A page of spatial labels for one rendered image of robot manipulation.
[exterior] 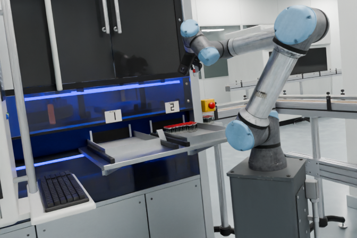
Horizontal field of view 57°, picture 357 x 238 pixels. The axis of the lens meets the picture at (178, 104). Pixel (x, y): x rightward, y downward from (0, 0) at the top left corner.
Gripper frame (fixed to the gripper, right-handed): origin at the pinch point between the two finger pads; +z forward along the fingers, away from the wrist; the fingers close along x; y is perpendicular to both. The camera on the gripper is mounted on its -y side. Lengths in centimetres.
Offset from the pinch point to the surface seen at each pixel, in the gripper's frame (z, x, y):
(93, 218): 23, 10, -86
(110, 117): 8.3, 26.7, -39.8
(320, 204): 95, -94, -7
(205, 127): 28.3, -13.9, -15.2
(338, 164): 67, -88, 14
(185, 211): 54, -24, -59
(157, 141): 0.8, -3.6, -38.7
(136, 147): -4.0, 1.5, -46.8
